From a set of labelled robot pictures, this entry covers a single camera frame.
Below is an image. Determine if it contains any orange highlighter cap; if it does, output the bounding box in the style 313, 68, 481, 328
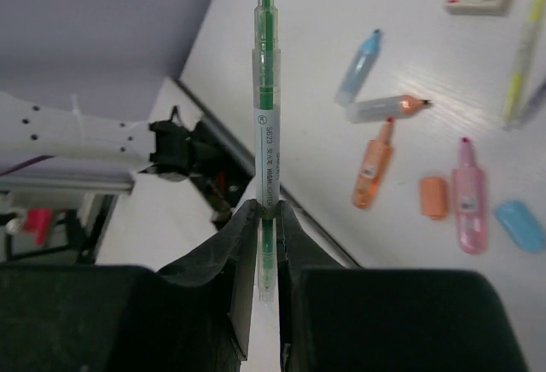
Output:
419, 176, 448, 220

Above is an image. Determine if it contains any pink highlighter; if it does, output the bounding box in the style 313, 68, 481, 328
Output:
451, 137, 488, 255

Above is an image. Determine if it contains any green highlighter pen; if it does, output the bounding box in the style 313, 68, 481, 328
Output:
252, 0, 281, 304

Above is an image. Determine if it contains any purple highlighter pen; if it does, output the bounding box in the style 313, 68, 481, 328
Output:
513, 81, 546, 129

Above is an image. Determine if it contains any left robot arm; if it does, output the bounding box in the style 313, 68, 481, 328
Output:
1, 92, 221, 182

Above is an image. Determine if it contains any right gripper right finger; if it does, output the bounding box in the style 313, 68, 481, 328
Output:
276, 202, 527, 371

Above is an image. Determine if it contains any blue eraser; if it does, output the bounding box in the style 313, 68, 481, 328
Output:
494, 200, 545, 253

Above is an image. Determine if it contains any blue marker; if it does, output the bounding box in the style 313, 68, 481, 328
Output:
334, 29, 381, 107

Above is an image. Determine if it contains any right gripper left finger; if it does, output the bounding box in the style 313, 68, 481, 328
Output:
1, 200, 258, 371

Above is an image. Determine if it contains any orange highlighter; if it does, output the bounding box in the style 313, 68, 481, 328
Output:
351, 117, 394, 209

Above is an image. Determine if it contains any yellow highlighter pen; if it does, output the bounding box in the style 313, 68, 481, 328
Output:
502, 0, 545, 128

